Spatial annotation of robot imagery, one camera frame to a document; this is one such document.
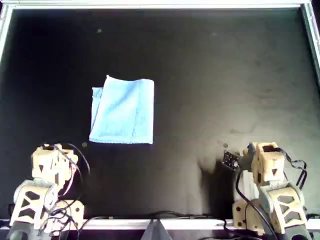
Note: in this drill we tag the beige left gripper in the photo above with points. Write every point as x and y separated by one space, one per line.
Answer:
50 165

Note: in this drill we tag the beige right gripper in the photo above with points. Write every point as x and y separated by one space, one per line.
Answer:
270 165

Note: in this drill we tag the light blue cloth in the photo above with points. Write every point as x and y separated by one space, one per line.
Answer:
125 112

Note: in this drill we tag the beige left arm base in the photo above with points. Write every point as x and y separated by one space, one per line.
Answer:
75 212

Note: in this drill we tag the beige right arm base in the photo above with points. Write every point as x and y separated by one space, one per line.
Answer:
241 212

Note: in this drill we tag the beige lattice right robot arm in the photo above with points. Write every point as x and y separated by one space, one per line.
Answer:
285 207

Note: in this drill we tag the black camera circuit board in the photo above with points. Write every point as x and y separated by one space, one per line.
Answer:
228 158

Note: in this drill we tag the grey camera stand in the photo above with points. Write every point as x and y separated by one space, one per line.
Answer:
156 232

